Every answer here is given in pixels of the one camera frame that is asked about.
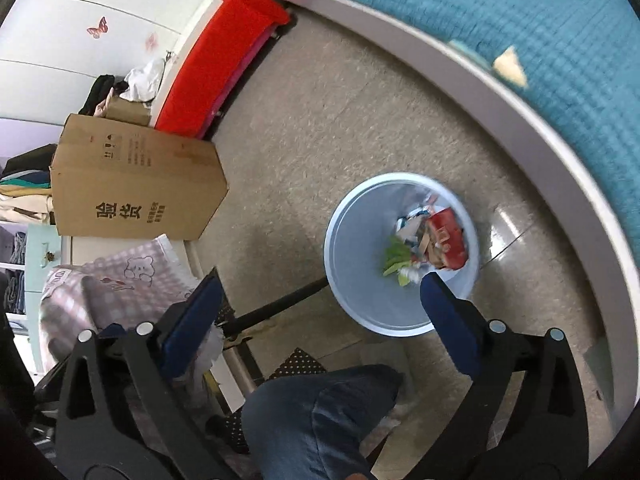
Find red brown snack box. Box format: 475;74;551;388
419;207;469;270

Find grey metal trash bin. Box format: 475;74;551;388
323;172;480;337

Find pink checkered tablecloth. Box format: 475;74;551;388
38;235;201;372

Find person's leg in jeans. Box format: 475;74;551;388
241;364;404;480

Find teal drawer unit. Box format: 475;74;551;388
24;224;62;373

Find large cardboard box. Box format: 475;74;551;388
50;115;228;240

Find small cardboard box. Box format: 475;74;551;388
104;96;151;127

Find black clothes pile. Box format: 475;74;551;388
78;75;129;116

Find white plastic bag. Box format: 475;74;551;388
120;58;166;103

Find teal bed mattress sheet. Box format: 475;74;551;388
350;0;639;246

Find white wardrobe doors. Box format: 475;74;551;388
0;0;222;126

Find red storage bench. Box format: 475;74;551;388
151;0;291;139

